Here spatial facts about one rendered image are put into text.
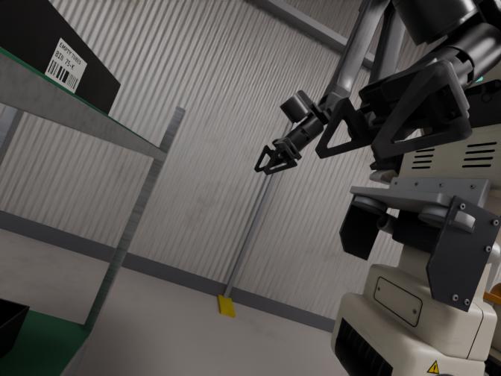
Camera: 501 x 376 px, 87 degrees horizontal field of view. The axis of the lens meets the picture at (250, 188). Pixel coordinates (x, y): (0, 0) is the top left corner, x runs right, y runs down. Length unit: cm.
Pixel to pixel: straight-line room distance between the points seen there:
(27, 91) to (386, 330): 60
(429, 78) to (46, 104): 30
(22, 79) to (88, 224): 225
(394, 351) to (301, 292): 214
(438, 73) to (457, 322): 44
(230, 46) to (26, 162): 183
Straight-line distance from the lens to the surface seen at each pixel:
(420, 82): 27
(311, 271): 266
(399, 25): 95
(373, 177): 84
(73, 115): 30
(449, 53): 36
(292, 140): 70
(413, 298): 63
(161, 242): 236
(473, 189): 59
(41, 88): 25
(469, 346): 64
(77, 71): 60
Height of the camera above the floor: 93
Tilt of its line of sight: 1 degrees up
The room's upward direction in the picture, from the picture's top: 22 degrees clockwise
